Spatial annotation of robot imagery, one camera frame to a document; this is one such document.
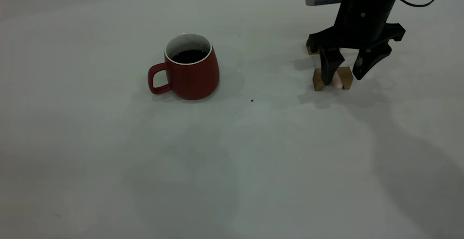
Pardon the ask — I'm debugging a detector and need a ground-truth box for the red ceramic mug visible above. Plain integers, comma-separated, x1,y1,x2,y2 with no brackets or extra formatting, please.
148,33,220,100

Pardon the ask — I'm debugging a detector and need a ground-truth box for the arched wooden block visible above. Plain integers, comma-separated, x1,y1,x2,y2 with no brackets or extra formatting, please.
312,67,353,92

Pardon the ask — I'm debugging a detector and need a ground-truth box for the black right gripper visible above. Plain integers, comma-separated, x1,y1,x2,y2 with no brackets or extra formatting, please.
307,0,406,86

